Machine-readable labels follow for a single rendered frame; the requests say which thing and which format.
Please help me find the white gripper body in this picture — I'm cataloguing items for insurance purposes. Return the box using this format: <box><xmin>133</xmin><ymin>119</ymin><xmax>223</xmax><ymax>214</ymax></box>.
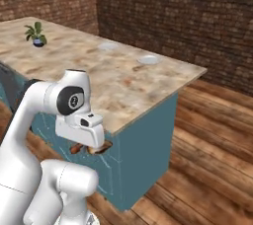
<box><xmin>54</xmin><ymin>115</ymin><xmax>106</xmax><ymax>150</ymax></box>

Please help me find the brown chicken drumstick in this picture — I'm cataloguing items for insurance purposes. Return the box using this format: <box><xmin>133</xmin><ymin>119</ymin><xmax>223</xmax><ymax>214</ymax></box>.
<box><xmin>69</xmin><ymin>139</ymin><xmax>114</xmax><ymax>155</ymax></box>

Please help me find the teal island counter cabinet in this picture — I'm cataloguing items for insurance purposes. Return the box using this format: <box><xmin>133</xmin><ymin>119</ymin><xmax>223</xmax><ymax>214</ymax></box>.
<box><xmin>0</xmin><ymin>69</ymin><xmax>180</xmax><ymax>212</ymax></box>

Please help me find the white round plate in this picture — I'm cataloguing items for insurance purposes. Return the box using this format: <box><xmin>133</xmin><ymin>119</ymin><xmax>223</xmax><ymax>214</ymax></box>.
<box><xmin>136</xmin><ymin>54</ymin><xmax>163</xmax><ymax>66</ymax></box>
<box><xmin>97</xmin><ymin>40</ymin><xmax>120</xmax><ymax>52</ymax></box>

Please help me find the green plant in blue pot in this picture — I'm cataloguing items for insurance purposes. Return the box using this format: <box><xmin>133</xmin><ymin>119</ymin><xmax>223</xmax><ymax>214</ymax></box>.
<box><xmin>24</xmin><ymin>21</ymin><xmax>48</xmax><ymax>48</ymax></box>

